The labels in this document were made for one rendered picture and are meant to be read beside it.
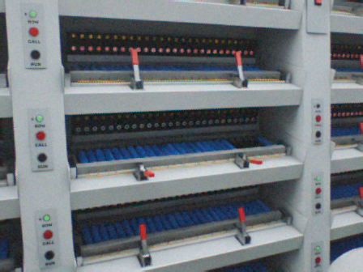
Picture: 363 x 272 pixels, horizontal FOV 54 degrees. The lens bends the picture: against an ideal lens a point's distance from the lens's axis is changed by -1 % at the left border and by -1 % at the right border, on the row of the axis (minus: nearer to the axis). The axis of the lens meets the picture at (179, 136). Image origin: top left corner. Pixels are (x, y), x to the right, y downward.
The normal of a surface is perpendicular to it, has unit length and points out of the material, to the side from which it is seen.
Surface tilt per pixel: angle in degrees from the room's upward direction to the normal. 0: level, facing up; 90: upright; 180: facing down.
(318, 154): 90
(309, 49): 90
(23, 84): 90
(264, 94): 109
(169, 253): 19
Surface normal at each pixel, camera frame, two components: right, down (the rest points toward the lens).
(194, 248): 0.09, -0.92
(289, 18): 0.38, 0.39
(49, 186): 0.39, 0.07
